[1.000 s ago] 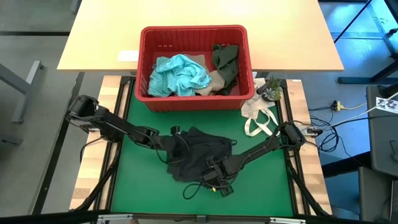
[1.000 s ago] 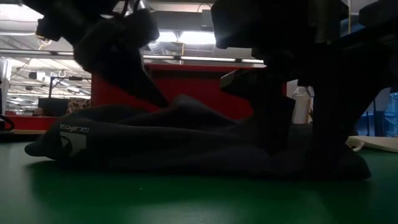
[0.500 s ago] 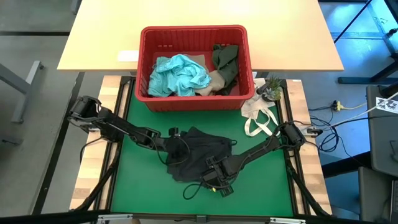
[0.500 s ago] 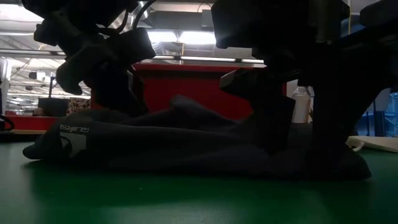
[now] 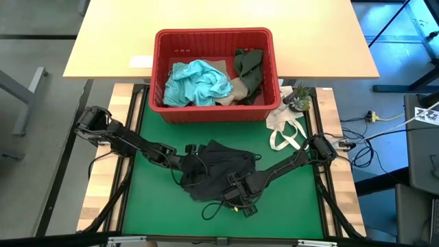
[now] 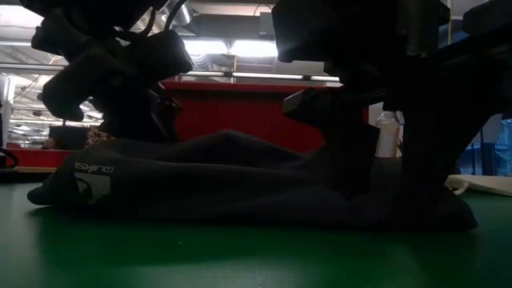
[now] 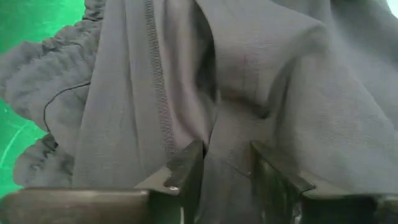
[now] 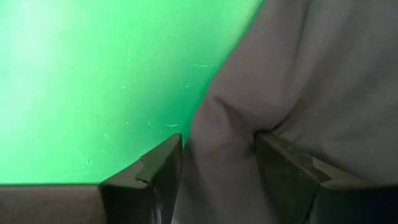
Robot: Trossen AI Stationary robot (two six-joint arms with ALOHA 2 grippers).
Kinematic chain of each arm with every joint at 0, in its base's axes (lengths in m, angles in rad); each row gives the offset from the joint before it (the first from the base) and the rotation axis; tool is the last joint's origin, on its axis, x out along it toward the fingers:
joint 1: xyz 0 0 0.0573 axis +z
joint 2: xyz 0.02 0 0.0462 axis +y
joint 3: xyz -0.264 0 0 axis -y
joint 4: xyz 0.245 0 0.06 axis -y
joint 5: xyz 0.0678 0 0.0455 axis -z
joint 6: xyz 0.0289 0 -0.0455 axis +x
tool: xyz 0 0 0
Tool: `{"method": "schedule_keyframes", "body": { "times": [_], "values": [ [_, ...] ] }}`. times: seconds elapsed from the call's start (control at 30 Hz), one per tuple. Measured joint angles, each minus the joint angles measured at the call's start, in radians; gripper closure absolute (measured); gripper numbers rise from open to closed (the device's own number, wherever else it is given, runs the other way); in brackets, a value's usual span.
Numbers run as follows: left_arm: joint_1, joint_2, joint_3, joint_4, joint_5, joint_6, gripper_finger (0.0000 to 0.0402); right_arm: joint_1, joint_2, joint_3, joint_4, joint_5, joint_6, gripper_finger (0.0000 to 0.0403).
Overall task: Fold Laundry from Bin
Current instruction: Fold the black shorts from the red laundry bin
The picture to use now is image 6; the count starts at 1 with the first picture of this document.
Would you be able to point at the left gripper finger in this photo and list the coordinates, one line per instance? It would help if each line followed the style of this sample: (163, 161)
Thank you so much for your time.
(80, 88)
(136, 116)

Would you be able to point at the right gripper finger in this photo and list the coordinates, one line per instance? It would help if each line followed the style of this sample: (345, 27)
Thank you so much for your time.
(424, 140)
(344, 120)

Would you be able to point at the black garment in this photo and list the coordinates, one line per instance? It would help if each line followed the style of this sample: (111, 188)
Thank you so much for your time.
(200, 180)

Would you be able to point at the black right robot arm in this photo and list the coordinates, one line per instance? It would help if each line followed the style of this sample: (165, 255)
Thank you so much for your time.
(488, 48)

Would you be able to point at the red plastic laundry bin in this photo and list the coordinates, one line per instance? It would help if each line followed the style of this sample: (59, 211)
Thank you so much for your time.
(240, 112)

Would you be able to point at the clear spray bottle black top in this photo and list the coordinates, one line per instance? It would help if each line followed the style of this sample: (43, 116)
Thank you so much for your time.
(388, 136)

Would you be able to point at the black monitor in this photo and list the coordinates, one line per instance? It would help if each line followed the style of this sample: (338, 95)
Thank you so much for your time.
(70, 138)

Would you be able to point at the pale rectangular panel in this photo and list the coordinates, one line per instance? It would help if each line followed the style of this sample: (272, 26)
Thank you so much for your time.
(490, 130)

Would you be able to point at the white canvas tote bag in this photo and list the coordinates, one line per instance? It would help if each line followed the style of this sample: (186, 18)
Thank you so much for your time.
(488, 184)

